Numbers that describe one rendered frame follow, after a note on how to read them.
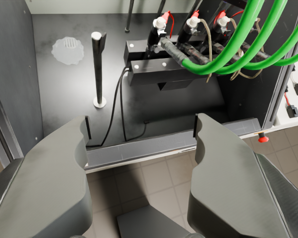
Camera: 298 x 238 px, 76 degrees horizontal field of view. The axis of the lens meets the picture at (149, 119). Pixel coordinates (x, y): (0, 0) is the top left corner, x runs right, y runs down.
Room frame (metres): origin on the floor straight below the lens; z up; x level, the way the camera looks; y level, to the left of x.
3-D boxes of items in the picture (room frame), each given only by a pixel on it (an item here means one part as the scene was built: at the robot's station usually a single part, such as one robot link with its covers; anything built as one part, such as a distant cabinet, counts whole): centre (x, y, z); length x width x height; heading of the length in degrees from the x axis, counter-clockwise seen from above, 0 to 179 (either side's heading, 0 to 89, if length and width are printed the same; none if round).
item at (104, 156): (0.15, -0.07, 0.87); 0.62 x 0.04 x 0.16; 141
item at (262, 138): (0.48, -0.38, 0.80); 0.05 x 0.04 x 0.05; 141
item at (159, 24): (0.30, 0.11, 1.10); 0.02 x 0.02 x 0.03
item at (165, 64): (0.40, 0.04, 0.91); 0.34 x 0.10 x 0.15; 141
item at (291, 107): (0.50, -0.28, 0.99); 0.12 x 0.02 x 0.02; 49
